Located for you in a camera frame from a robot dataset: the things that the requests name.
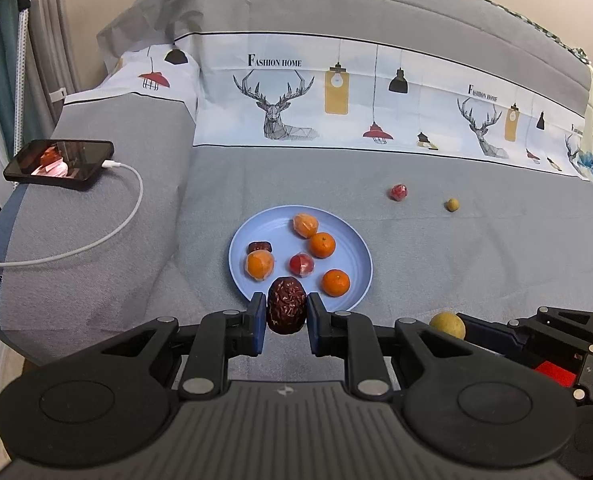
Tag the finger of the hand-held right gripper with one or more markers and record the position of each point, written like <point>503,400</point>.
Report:
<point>486,332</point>

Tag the grey printed pillow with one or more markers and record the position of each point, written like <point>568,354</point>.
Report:
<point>101,280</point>

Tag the white metal pole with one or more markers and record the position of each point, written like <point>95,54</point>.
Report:
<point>22,60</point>

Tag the red plastic-wrapped ball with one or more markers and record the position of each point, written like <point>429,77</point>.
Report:
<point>399,192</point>
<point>301,265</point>

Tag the grey deer-print bed sheet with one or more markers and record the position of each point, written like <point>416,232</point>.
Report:
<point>426,260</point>

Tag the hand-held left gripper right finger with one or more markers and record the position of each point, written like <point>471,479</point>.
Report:
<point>316,325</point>

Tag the bare orange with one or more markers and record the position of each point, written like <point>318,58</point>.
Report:
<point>335,282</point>
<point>322,245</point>

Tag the grey teal curtain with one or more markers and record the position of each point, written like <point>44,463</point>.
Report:
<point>51,20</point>

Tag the yellowish longan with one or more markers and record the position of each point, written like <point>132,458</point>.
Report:
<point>447,325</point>
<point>452,204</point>

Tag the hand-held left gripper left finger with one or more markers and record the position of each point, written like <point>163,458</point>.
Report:
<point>256,325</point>

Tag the light blue plate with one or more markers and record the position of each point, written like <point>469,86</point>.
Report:
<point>276,225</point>

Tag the plastic-wrapped orange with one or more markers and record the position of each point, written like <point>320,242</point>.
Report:
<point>305,225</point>
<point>260,265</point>

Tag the black smartphone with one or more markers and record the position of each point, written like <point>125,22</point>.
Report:
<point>59,162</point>

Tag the dark red date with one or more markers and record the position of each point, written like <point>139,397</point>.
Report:
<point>286,305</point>
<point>259,247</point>

